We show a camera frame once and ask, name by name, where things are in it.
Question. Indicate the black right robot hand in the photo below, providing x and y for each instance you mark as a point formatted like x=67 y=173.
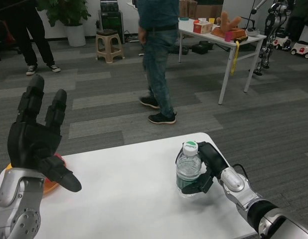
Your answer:
x=215 y=159

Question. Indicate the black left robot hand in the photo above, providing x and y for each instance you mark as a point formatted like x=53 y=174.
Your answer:
x=32 y=147

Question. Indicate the clear water bottle white cap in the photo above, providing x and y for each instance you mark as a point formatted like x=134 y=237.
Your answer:
x=187 y=169

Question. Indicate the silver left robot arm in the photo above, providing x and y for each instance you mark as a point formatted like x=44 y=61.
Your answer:
x=9 y=199

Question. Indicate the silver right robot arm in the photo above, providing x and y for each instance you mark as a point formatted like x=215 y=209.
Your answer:
x=233 y=181

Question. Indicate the red round object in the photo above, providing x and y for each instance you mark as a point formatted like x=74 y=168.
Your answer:
x=58 y=156

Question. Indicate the orange plate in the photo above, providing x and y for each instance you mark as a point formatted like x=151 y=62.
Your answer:
x=50 y=188

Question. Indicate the black office chair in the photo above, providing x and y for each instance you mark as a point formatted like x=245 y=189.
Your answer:
x=4 y=39

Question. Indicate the black bag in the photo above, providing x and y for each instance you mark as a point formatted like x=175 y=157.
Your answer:
x=202 y=47

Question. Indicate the person in black trousers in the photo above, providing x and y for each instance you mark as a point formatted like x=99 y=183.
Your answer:
x=34 y=32

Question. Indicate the white plant pot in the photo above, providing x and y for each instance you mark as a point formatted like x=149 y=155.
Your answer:
x=75 y=35

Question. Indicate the white metal-legged table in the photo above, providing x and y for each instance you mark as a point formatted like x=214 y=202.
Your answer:
x=218 y=38

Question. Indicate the pink cup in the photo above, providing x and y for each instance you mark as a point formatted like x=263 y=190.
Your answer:
x=228 y=36

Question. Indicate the yellow black tape measure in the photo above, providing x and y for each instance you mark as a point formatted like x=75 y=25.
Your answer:
x=241 y=38

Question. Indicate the person in teal sweater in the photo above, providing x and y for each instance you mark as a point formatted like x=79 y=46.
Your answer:
x=159 y=44

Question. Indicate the beige plastic stool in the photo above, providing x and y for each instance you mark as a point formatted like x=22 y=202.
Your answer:
x=109 y=42

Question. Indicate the brown plush toy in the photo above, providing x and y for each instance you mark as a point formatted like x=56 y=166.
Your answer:
x=227 y=27

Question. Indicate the white round device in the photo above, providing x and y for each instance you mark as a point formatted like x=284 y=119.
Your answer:
x=253 y=32

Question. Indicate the orange tissue box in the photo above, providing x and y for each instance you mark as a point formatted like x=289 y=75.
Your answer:
x=202 y=27

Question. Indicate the white toy car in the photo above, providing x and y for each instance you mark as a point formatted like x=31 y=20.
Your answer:
x=302 y=49
x=282 y=42

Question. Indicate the yellow cup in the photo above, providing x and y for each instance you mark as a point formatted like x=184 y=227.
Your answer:
x=211 y=21

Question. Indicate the green potted plant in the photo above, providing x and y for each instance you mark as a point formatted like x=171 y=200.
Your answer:
x=66 y=11

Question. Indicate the silver humanoid robot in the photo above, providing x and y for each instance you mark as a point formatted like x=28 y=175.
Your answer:
x=271 y=30

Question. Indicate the black computer tower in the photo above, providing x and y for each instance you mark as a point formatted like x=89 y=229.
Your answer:
x=111 y=21

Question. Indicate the brown cardboard box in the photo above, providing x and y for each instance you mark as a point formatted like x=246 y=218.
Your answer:
x=206 y=10

